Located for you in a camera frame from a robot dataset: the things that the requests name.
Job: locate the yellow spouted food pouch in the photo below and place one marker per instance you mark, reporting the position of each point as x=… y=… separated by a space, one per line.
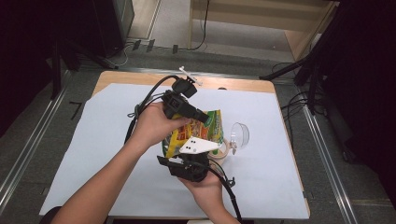
x=193 y=127

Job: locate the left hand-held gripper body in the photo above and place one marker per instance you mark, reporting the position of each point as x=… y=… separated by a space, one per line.
x=176 y=104

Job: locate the person's left hand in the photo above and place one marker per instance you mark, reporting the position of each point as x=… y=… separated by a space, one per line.
x=152 y=127

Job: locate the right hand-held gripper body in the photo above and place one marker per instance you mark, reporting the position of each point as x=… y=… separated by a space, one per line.
x=190 y=169

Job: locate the black curtain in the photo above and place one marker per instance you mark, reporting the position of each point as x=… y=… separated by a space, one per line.
x=25 y=46
x=367 y=77

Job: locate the black metal stand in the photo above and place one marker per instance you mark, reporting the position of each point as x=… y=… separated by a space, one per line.
x=56 y=68
x=286 y=69

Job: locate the light wooden shelf unit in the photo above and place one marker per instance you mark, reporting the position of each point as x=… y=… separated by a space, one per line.
x=236 y=18

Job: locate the person's right hand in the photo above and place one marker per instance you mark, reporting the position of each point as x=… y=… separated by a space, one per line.
x=207 y=193

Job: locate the black cabinet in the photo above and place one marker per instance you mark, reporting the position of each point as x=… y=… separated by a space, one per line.
x=109 y=28

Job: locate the black table grommet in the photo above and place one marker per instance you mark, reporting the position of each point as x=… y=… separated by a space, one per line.
x=222 y=88

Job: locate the person's dark clothing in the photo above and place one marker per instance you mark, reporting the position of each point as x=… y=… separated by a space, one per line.
x=49 y=215

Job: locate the metal floor rail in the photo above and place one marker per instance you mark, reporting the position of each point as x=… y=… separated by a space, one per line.
x=140 y=70
x=31 y=149
x=330 y=171

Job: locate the small black floor bracket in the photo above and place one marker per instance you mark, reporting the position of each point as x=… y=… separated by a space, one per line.
x=150 y=45
x=136 y=44
x=175 y=49

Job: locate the clear jar with beige lid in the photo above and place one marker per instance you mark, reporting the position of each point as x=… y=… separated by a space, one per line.
x=219 y=153

